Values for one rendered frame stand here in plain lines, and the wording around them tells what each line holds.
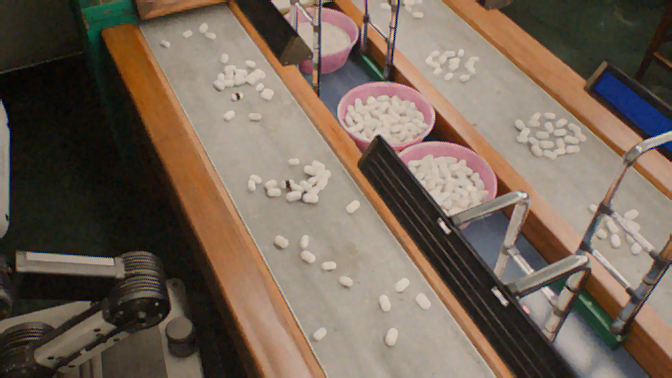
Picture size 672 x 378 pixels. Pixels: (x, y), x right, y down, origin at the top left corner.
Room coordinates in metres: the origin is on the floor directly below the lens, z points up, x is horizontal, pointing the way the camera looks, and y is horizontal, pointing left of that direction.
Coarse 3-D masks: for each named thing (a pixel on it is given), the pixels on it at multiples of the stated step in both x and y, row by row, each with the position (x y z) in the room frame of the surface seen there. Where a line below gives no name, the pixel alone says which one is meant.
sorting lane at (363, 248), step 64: (192, 64) 1.60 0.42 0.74; (256, 64) 1.61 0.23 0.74; (256, 128) 1.32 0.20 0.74; (256, 192) 1.08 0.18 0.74; (320, 192) 1.09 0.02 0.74; (320, 256) 0.89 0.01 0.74; (384, 256) 0.90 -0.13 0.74; (320, 320) 0.72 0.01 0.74; (384, 320) 0.73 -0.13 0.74; (448, 320) 0.73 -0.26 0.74
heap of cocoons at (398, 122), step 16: (384, 96) 1.47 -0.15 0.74; (352, 112) 1.40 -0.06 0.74; (368, 112) 1.41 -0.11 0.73; (384, 112) 1.41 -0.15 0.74; (400, 112) 1.41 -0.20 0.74; (416, 112) 1.41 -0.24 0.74; (352, 128) 1.33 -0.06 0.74; (368, 128) 1.34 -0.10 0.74; (384, 128) 1.34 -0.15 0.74; (400, 128) 1.34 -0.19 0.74; (416, 128) 1.34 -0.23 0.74
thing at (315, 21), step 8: (296, 0) 1.60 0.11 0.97; (320, 0) 1.47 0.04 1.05; (296, 8) 1.61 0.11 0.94; (304, 8) 1.56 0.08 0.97; (320, 8) 1.47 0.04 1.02; (296, 16) 1.61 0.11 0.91; (320, 16) 1.47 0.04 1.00; (296, 24) 1.61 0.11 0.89; (312, 24) 1.49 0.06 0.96; (320, 24) 1.48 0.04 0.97; (320, 32) 1.48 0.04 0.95; (320, 40) 1.48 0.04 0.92; (320, 48) 1.48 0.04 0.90; (320, 56) 1.48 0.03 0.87; (296, 64) 1.61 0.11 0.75; (320, 64) 1.48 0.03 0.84; (312, 88) 1.54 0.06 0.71
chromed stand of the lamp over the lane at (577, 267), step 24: (456, 216) 0.69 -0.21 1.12; (480, 216) 0.70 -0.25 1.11; (504, 240) 0.76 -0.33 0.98; (504, 264) 0.75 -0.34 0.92; (552, 264) 0.60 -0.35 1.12; (576, 264) 0.60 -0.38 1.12; (504, 288) 0.56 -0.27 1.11; (528, 288) 0.56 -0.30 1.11; (576, 288) 0.62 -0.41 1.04; (552, 312) 0.63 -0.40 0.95; (552, 336) 0.62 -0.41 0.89
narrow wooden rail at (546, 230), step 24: (336, 0) 1.95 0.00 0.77; (360, 24) 1.81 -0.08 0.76; (384, 48) 1.68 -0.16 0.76; (408, 72) 1.56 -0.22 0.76; (432, 96) 1.45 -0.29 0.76; (456, 120) 1.35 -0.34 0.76; (480, 144) 1.26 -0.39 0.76; (504, 168) 1.17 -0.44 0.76; (504, 192) 1.11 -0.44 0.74; (528, 192) 1.09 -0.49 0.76; (528, 216) 1.03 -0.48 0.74; (552, 216) 1.01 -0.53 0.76; (528, 240) 1.01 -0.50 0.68; (552, 240) 0.96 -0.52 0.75; (576, 240) 0.94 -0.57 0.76; (600, 264) 0.88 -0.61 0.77; (600, 288) 0.82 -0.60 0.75; (624, 288) 0.81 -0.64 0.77; (648, 312) 0.76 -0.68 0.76; (648, 336) 0.70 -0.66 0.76; (648, 360) 0.68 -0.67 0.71
